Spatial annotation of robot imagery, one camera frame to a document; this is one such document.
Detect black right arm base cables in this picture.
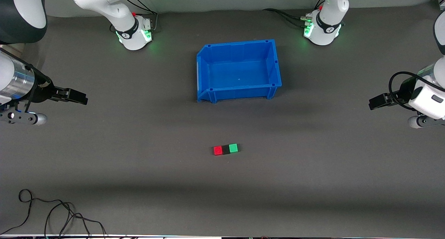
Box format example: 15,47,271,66
110,0,159,34

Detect black right arm wrist cable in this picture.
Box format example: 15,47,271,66
0,48,47,81

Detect dark grey table mat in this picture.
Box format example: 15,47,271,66
0,2,445,237

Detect thin black loose cable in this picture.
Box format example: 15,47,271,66
0,189,106,238

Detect black arm wrist cable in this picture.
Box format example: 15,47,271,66
388,71,445,111
0,48,47,81

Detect black left arm wrist cable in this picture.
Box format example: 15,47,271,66
388,71,445,111

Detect black left arm base cables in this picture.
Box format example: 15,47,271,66
262,0,325,28

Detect blue plastic storage bin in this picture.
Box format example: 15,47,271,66
196,39,282,104

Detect black arm base cables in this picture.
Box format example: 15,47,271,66
110,0,159,34
262,0,325,28

